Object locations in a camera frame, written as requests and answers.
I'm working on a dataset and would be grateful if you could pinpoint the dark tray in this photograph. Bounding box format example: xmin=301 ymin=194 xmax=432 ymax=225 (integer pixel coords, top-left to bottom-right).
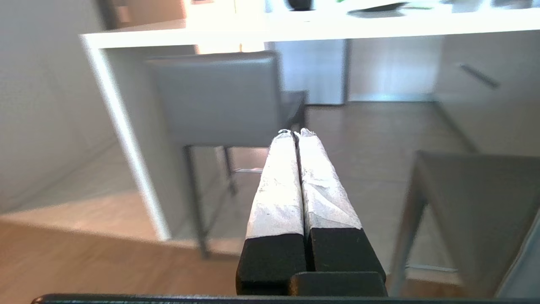
xmin=347 ymin=2 xmax=410 ymax=18

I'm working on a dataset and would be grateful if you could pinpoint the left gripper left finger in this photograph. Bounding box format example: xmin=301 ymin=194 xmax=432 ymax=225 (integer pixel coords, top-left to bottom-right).
xmin=235 ymin=130 xmax=307 ymax=296

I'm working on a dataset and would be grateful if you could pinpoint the grey cabinet drawer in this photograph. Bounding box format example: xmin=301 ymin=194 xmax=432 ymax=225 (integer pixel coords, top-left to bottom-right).
xmin=435 ymin=32 xmax=540 ymax=157

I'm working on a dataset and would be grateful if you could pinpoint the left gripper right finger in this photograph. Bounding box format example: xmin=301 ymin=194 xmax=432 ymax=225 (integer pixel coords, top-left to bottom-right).
xmin=289 ymin=128 xmax=388 ymax=296

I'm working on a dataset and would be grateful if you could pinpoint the white kitchen counter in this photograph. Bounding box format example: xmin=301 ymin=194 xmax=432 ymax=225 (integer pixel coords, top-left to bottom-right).
xmin=79 ymin=0 xmax=540 ymax=242

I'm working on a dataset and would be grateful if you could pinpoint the grey bar stool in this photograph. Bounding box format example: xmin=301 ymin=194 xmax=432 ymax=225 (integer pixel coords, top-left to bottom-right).
xmin=388 ymin=150 xmax=540 ymax=299
xmin=145 ymin=51 xmax=308 ymax=259

